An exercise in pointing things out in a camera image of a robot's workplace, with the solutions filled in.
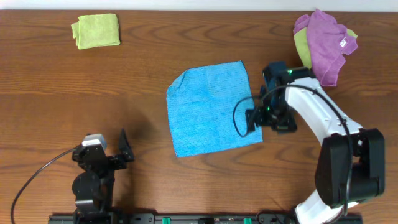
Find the folded light green cloth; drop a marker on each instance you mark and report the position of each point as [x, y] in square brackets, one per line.
[98, 30]

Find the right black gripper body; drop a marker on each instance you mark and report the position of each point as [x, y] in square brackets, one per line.
[277, 114]

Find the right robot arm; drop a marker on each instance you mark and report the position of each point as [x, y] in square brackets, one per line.
[351, 163]

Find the light green cloth under pile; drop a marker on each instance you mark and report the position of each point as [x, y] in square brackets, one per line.
[301, 43]

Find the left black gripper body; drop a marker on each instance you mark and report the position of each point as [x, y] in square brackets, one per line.
[112, 160]

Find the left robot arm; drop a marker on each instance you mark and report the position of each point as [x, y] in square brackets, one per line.
[93, 189]

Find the blue microfiber cloth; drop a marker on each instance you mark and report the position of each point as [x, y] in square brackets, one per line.
[206, 109]

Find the purple microfiber cloth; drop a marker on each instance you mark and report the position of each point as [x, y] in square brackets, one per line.
[329, 42]

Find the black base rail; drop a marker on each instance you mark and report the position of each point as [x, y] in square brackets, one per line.
[148, 218]

